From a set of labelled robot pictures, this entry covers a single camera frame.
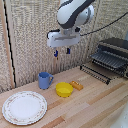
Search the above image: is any black wire oven tray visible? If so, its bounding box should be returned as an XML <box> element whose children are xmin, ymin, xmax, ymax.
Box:
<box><xmin>79</xmin><ymin>63</ymin><xmax>113</xmax><ymax>86</ymax></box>

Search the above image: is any white plate with patterned rim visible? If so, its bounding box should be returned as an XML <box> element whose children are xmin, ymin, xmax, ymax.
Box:
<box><xmin>1</xmin><ymin>90</ymin><xmax>49</xmax><ymax>127</ymax></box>

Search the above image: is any blue ceramic mug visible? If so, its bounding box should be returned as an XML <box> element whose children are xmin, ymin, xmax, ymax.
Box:
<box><xmin>37</xmin><ymin>71</ymin><xmax>55</xmax><ymax>90</ymax></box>

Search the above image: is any black wire dish rack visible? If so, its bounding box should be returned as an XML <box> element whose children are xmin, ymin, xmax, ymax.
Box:
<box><xmin>89</xmin><ymin>36</ymin><xmax>128</xmax><ymax>80</ymax></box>

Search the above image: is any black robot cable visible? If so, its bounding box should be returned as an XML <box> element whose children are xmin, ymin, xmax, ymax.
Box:
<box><xmin>79</xmin><ymin>11</ymin><xmax>128</xmax><ymax>37</ymax></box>

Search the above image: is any small orange block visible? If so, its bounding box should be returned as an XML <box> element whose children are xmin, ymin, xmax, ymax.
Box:
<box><xmin>69</xmin><ymin>80</ymin><xmax>85</xmax><ymax>92</ymax></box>

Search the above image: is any woven beige folding screen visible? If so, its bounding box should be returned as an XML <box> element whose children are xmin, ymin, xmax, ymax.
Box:
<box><xmin>0</xmin><ymin>0</ymin><xmax>128</xmax><ymax>94</ymax></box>

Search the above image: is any yellow plastic bowl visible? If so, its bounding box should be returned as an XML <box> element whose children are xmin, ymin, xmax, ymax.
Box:
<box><xmin>55</xmin><ymin>82</ymin><xmax>75</xmax><ymax>99</ymax></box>

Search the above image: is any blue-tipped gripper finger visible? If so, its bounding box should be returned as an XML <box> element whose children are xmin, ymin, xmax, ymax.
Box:
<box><xmin>65</xmin><ymin>46</ymin><xmax>72</xmax><ymax>55</ymax></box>
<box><xmin>53</xmin><ymin>48</ymin><xmax>60</xmax><ymax>58</ymax></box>

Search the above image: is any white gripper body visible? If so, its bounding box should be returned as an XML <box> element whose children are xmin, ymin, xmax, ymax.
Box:
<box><xmin>46</xmin><ymin>28</ymin><xmax>82</xmax><ymax>50</ymax></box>

